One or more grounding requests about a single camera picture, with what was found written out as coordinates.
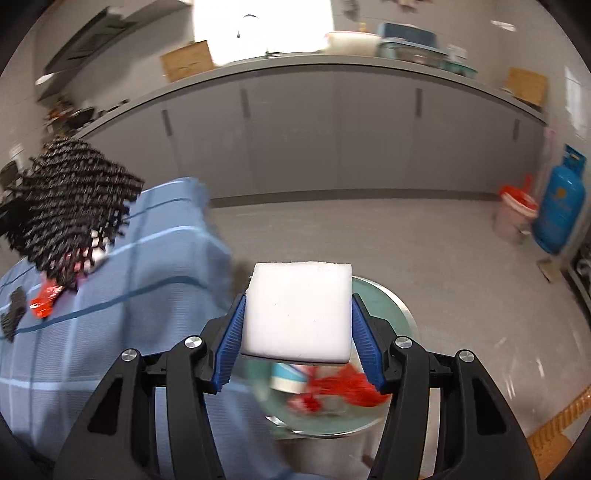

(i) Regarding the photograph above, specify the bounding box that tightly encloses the red plastic wrapper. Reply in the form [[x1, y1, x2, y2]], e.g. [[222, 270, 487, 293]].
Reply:
[[287, 363, 390, 415]]

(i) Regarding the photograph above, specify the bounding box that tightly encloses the white foam block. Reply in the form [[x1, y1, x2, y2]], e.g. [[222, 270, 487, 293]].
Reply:
[[242, 262, 352, 365]]

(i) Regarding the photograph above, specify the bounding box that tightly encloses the black mesh scrubber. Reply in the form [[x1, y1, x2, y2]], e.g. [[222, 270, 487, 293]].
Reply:
[[0, 136, 146, 342]]

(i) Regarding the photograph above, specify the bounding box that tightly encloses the white paper cup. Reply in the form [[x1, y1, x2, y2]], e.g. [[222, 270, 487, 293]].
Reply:
[[270, 363, 317, 394]]

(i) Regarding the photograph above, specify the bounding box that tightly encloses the teal metal-rimmed trash bin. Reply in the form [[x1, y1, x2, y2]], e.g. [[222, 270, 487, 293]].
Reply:
[[244, 275, 419, 438]]

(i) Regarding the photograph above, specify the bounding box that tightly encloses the grey kitchen cabinet run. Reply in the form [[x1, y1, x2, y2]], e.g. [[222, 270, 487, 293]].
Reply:
[[80, 55, 545, 202]]

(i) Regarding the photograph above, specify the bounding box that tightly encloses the black kitchen faucet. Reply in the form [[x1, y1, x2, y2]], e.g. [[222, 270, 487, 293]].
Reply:
[[236, 13, 259, 41]]

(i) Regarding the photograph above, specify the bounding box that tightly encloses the wicker basket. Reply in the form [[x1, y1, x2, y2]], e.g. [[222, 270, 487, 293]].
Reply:
[[527, 386, 590, 479]]

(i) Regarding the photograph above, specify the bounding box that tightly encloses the small red snack wrapper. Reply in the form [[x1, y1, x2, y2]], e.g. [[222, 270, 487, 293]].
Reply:
[[29, 276, 64, 320]]

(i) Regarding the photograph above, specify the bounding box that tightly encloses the blue checked tablecloth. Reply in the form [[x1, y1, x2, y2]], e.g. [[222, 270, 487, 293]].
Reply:
[[1, 178, 294, 479]]

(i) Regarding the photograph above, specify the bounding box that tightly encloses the cardboard scrap on floor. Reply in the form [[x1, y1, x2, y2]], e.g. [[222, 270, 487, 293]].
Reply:
[[537, 258, 562, 283]]

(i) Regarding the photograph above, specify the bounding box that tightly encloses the metal storage shelf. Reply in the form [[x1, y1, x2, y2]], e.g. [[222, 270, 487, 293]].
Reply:
[[564, 217, 591, 323]]

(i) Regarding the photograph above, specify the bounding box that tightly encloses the blue gas cylinder right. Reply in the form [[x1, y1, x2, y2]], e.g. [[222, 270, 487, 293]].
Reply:
[[532, 144, 586, 255]]

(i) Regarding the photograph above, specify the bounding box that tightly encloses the white bucket red bag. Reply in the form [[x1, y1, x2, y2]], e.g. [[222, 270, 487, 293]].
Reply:
[[493, 175, 539, 245]]

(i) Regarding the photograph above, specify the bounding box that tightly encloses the black wok on stove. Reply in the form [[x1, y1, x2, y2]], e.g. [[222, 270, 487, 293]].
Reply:
[[62, 107, 96, 130]]

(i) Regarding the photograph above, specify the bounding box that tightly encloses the right wooden cutting board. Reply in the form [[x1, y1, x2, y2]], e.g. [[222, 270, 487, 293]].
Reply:
[[504, 67, 549, 107]]

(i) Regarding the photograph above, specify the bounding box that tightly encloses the wooden cutting board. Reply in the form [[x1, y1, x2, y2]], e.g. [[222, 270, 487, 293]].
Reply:
[[504, 67, 549, 107], [160, 40, 215, 82]]

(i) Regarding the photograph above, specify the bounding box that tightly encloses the teal plastic basin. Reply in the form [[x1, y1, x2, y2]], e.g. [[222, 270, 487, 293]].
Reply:
[[441, 59, 478, 79]]

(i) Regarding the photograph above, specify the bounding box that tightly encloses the left wooden cutting board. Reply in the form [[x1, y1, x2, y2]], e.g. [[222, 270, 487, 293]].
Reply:
[[160, 40, 215, 82]]

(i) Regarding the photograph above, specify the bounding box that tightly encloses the blue dish rack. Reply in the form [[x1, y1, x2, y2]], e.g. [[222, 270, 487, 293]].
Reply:
[[377, 22, 448, 68]]

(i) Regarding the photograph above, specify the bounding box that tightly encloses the range hood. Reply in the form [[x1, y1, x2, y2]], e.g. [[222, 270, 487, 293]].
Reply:
[[34, 1, 134, 88]]

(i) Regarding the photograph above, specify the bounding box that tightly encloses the white plastic tub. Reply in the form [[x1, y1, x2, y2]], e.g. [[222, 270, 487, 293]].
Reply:
[[324, 31, 382, 57]]

